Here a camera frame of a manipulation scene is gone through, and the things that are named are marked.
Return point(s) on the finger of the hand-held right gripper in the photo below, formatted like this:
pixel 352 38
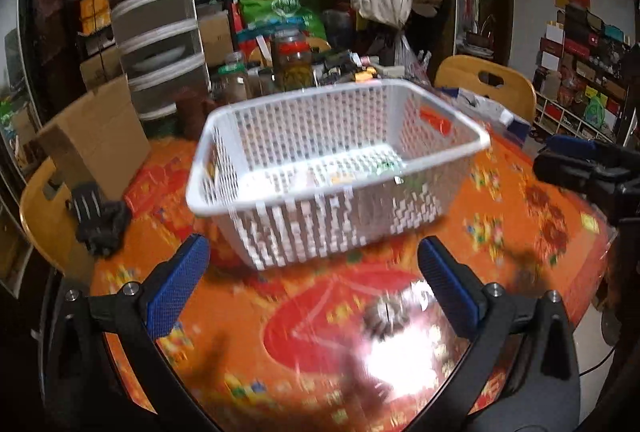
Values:
pixel 570 143
pixel 562 172

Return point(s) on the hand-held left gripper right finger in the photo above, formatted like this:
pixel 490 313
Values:
pixel 447 287

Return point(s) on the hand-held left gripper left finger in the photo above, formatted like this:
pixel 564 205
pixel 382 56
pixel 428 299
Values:
pixel 177 284

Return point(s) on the green foil packet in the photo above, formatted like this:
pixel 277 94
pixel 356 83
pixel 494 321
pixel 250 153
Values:
pixel 387 164

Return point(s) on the white perforated plastic basket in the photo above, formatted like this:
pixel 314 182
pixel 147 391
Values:
pixel 300 222

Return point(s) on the cluttered storage shelf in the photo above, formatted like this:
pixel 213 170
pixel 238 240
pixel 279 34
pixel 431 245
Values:
pixel 585 72

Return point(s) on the black glove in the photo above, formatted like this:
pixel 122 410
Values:
pixel 102 222

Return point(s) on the wooden chair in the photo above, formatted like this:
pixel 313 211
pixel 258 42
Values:
pixel 45 222
pixel 480 79

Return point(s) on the open cardboard box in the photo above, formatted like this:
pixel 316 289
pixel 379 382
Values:
pixel 95 137

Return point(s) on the clear plastic bag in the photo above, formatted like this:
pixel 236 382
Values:
pixel 412 59

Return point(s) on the small glass jar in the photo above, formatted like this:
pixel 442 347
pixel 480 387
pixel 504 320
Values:
pixel 234 79

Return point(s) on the brown cardboard box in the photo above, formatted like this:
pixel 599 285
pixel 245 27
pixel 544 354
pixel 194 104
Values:
pixel 216 39

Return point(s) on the tiered mesh storage tower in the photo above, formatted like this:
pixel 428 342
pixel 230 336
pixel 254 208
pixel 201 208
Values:
pixel 155 37

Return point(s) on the glass jar with red lid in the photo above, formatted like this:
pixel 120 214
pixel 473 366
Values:
pixel 294 59

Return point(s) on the stack of yellow boxes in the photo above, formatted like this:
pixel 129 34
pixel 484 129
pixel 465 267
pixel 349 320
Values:
pixel 95 14

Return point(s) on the green shopping bag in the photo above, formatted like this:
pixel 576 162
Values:
pixel 282 7

